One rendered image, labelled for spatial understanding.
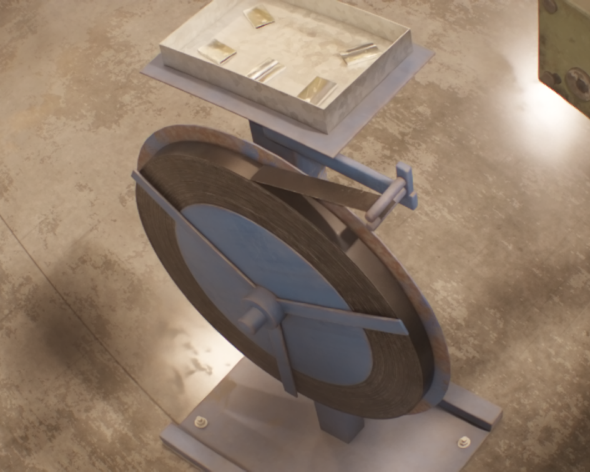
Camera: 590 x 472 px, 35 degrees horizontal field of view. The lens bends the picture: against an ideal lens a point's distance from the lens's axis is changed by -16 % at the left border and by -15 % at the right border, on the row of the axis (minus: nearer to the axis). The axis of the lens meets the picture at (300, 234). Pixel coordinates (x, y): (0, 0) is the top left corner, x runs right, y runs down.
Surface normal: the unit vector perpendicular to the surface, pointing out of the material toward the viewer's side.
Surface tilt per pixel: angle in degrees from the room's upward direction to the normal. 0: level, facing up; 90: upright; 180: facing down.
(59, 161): 0
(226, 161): 7
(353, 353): 90
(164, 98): 0
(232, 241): 90
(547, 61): 89
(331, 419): 90
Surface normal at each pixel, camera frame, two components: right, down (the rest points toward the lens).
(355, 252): 0.38, -0.23
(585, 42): -0.74, 0.57
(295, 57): -0.12, -0.62
